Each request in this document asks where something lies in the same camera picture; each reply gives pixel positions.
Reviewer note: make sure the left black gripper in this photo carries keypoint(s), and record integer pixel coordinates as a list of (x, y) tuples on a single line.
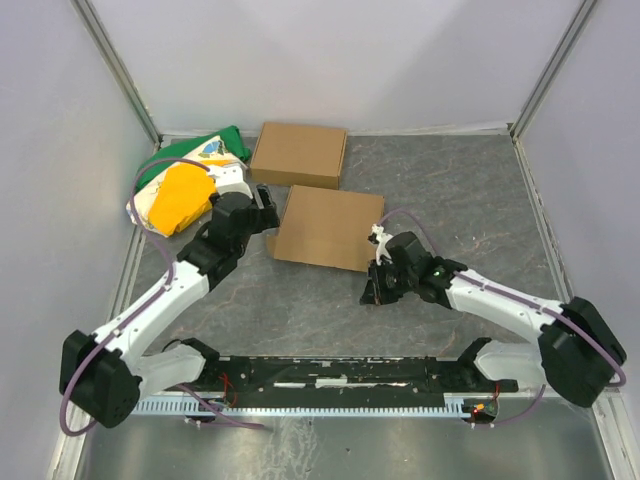
[(266, 206)]

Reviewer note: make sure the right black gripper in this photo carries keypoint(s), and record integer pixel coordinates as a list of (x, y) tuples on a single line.
[(378, 282)]

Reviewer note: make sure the cardboard box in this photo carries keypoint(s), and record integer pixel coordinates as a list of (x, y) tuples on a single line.
[(327, 228), (288, 154)]

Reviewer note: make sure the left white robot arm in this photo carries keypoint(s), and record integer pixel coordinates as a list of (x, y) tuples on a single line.
[(106, 373)]

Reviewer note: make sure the closed folded cardboard box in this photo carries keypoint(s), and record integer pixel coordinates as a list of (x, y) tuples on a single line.
[(288, 154)]

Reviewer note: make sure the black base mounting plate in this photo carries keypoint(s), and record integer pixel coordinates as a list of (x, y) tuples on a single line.
[(325, 383)]

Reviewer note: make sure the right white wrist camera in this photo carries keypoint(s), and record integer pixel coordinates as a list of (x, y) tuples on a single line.
[(379, 238)]

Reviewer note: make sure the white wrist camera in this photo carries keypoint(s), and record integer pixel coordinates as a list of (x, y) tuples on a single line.
[(229, 178), (379, 238)]

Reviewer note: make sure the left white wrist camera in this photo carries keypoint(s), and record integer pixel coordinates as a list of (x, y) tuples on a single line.
[(229, 178)]

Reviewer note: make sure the left aluminium frame post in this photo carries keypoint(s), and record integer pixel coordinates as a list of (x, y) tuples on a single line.
[(91, 20)]

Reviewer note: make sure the aluminium frame post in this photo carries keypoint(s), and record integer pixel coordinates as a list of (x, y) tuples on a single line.
[(553, 66), (91, 20)]

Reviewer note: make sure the right aluminium frame post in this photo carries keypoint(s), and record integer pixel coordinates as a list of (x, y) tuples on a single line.
[(553, 66)]

